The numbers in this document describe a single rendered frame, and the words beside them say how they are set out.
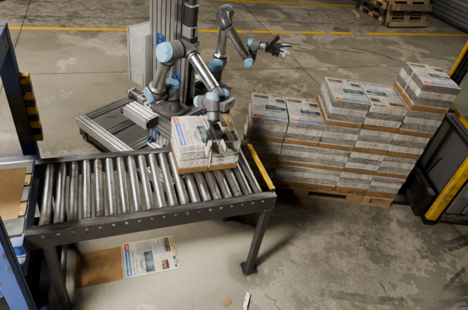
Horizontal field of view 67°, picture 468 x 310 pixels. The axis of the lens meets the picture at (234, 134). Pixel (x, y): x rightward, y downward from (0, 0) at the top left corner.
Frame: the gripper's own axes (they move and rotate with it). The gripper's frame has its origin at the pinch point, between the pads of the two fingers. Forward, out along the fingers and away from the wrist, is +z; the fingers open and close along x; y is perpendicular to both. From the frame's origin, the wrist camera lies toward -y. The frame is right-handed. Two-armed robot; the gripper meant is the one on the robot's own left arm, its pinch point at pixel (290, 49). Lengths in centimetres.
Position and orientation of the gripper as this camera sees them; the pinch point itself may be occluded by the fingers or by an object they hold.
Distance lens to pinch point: 292.9
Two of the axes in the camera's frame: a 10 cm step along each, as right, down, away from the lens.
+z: 9.7, 2.4, -0.8
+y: -1.1, 7.0, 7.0
